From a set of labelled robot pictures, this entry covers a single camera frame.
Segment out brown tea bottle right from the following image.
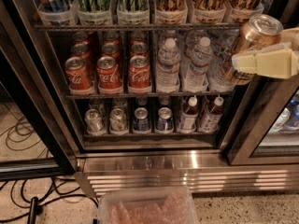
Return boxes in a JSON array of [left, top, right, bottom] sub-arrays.
[[199, 96, 224, 133]]

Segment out orange soda can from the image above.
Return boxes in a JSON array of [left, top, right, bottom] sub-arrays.
[[221, 14, 283, 85]]

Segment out wire shelf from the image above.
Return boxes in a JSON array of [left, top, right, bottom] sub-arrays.
[[66, 91, 233, 100], [34, 23, 242, 32]]

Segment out front middle water bottle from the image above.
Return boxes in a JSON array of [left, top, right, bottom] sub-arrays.
[[185, 36, 213, 91]]

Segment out water bottle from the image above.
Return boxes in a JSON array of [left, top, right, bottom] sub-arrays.
[[207, 29, 238, 92], [185, 36, 213, 91], [156, 38, 181, 88]]

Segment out brown tea bottle left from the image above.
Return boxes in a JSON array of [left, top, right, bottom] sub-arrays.
[[178, 96, 199, 131]]

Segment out front right Coca-Cola can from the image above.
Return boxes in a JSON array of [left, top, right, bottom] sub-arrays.
[[129, 56, 150, 89]]

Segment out silver can left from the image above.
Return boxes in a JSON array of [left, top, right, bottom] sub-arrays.
[[85, 109, 104, 133]]

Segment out middle wire shelf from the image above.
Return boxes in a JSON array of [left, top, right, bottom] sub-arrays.
[[66, 91, 233, 100]]

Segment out open glass fridge door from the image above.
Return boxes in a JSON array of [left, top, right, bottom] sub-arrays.
[[0, 2, 77, 181]]

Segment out silver can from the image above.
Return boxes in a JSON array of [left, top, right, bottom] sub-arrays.
[[85, 109, 104, 133], [109, 108, 127, 132]]

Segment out front right water bottle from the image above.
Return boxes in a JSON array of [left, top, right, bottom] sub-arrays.
[[207, 29, 238, 92]]

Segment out front left water bottle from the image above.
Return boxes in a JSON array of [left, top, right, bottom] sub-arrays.
[[156, 38, 181, 88]]

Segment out stainless fridge bottom grille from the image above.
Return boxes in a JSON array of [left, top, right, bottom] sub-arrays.
[[74, 150, 299, 197]]

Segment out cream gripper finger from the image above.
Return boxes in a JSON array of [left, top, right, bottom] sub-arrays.
[[232, 49, 299, 79], [281, 27, 299, 49]]

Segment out black floor cables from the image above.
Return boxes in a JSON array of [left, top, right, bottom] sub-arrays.
[[0, 109, 99, 224]]

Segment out closed right fridge door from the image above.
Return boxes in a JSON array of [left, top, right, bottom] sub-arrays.
[[227, 75, 299, 165]]

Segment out front left Coca-Cola can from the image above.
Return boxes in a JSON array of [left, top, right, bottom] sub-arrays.
[[64, 57, 92, 91]]

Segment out clear plastic bin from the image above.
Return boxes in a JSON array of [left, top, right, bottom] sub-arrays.
[[98, 187, 199, 224]]

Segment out blue pepsi can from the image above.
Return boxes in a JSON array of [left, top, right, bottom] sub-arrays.
[[134, 107, 150, 132], [156, 107, 173, 132]]

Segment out coca-cola can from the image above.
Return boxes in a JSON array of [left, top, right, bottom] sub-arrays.
[[97, 56, 121, 90], [64, 57, 92, 91], [129, 56, 150, 89]]

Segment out blue Pepsi can left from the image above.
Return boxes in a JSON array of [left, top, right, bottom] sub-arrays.
[[134, 107, 150, 132]]

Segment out front middle Coca-Cola can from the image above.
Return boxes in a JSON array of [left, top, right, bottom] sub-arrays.
[[97, 56, 121, 90]]

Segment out top wire shelf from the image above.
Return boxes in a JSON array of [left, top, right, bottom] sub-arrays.
[[34, 23, 242, 32]]

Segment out blue Pepsi can right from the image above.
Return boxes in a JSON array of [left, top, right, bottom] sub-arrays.
[[156, 107, 173, 132]]

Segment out brown tea bottle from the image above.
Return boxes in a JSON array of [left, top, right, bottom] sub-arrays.
[[178, 96, 199, 131], [199, 96, 224, 133]]

